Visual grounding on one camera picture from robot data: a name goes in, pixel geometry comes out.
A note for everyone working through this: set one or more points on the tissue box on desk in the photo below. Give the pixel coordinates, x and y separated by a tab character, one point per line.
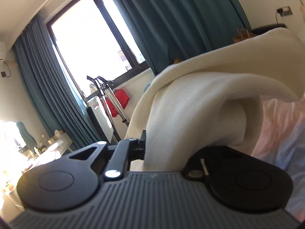
58	134

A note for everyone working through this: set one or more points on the pink pastel duvet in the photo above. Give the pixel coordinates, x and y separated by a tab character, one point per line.
281	144

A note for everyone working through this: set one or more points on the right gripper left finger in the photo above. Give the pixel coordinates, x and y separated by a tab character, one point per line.
126	151

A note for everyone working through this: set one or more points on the wall power socket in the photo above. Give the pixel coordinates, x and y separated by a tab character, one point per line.
284	11

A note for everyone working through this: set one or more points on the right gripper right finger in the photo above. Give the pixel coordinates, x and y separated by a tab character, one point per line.
195	169

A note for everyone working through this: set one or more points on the silver black tripod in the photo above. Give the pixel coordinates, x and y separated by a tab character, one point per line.
99	111

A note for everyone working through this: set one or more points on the right teal curtain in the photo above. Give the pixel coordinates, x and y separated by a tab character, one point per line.
166	30

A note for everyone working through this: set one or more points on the teal curtain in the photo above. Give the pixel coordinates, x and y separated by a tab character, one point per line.
166	30
56	104

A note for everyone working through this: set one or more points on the black armchair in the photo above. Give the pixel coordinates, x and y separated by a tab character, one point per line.
263	29

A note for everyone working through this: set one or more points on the left teal curtain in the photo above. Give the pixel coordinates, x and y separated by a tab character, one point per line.
56	104

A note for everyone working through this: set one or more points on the black framed window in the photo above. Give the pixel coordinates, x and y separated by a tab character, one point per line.
92	39

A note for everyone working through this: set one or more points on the cream white sweatpants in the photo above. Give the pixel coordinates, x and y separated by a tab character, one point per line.
215	99

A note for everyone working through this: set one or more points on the red cloth on tripod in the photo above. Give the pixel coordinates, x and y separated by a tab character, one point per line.
123	99

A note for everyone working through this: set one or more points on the brown paper bag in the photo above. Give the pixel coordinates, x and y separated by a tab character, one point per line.
243	34

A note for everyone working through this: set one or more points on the white vanity desk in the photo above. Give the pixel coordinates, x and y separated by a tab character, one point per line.
15	165

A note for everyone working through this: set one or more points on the vanity mirror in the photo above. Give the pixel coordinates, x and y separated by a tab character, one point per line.
21	136

